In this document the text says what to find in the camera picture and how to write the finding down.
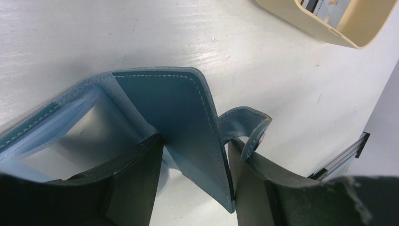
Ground beige oval plastic tray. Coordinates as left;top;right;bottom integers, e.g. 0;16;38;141
257;0;398;49

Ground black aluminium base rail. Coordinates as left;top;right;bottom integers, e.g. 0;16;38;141
308;132;370;181

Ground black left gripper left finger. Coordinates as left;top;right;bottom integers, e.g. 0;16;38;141
0;134;163;226

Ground card in beige tray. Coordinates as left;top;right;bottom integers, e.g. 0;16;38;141
299;0;351;28

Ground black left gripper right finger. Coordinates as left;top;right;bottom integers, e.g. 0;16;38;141
228;139;399;226

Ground blue leather card holder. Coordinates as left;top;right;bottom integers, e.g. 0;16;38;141
0;67;271;213

